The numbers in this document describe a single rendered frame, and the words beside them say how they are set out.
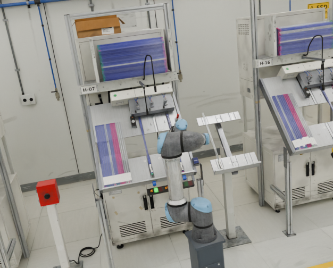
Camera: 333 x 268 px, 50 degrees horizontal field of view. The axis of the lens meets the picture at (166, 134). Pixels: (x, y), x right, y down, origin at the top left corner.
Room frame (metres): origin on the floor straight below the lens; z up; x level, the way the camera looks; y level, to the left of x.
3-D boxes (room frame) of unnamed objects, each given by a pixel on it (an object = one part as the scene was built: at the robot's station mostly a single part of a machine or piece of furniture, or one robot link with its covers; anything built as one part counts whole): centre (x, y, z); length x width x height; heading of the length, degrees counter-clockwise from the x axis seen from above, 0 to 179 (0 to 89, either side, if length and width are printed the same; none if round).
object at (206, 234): (1.82, -0.15, 0.60); 0.15 x 0.15 x 0.10
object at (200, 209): (1.82, -0.14, 0.72); 0.13 x 0.12 x 0.14; 79
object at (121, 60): (2.84, 0.19, 1.52); 0.51 x 0.13 x 0.27; 100
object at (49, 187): (2.37, 0.90, 0.39); 0.24 x 0.24 x 0.78; 10
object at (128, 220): (2.95, 0.27, 0.31); 0.70 x 0.65 x 0.62; 100
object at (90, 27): (3.11, 0.34, 1.82); 0.68 x 0.30 x 0.20; 100
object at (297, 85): (3.01, -1.21, 0.65); 1.01 x 0.73 x 1.29; 10
